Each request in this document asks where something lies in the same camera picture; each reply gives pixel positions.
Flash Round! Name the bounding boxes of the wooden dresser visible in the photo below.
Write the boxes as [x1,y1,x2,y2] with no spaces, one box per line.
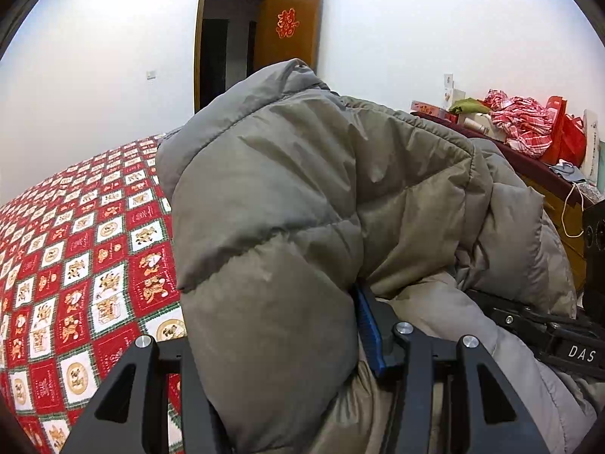
[410,111,605,294]

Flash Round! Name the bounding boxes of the grey puffer jacket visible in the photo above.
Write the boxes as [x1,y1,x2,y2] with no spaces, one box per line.
[155,58,599,454]

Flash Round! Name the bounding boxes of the pink flat box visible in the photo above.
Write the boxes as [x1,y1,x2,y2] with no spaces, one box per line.
[410,100,451,119]

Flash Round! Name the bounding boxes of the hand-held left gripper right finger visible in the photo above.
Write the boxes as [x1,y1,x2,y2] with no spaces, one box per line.
[354,284,551,454]

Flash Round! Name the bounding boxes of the red printed bed blanket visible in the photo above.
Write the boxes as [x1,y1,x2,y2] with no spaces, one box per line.
[0,133,190,454]

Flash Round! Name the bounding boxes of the green cloth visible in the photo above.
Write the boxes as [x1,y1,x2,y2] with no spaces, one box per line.
[448,98,492,115]

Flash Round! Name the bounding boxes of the white upright box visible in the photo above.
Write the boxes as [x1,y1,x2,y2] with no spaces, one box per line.
[442,73,467,109]

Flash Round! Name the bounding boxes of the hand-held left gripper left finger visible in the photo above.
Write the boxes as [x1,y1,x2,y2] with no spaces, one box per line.
[61,335,230,454]

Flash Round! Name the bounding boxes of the brown door frame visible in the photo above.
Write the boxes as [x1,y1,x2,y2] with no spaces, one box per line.
[193,0,276,115]

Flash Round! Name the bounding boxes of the red fabric bag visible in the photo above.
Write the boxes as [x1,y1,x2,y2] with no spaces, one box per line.
[539,96,588,167]

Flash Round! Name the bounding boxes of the brown wooden door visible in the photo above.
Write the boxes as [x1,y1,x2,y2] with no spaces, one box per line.
[256,0,323,76]

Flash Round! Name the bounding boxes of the red checked cloth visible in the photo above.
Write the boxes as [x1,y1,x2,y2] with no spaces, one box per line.
[483,89,566,159]

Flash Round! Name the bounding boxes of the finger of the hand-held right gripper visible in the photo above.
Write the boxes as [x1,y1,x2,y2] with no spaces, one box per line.
[465,288,575,341]

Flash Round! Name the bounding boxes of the grey face mask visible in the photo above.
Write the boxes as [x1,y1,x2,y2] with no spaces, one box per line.
[549,160,587,183]

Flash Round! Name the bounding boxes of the red paper door decoration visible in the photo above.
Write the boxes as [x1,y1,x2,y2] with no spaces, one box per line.
[276,8,299,39]

